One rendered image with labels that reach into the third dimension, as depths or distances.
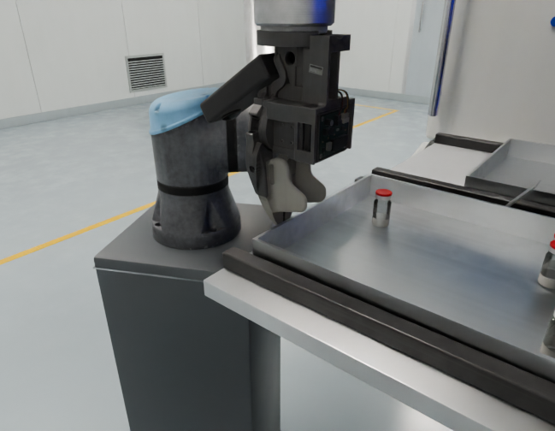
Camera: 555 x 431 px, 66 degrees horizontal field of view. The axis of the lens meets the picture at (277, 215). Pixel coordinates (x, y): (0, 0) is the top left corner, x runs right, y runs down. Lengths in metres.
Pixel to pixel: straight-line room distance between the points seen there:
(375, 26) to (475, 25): 5.26
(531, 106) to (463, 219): 0.70
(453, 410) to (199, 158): 0.47
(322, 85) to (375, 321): 0.21
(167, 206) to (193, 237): 0.06
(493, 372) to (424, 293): 0.12
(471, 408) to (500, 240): 0.27
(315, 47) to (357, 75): 6.25
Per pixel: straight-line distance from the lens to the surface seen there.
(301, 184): 0.49
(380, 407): 1.53
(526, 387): 0.36
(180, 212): 0.69
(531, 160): 0.93
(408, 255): 0.51
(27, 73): 5.54
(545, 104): 1.28
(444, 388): 0.37
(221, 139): 0.64
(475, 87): 1.27
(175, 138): 0.65
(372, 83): 6.55
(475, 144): 0.95
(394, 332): 0.37
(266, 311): 0.41
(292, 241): 0.51
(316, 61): 0.41
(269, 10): 0.41
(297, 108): 0.40
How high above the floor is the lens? 1.13
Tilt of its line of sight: 26 degrees down
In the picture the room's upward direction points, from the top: straight up
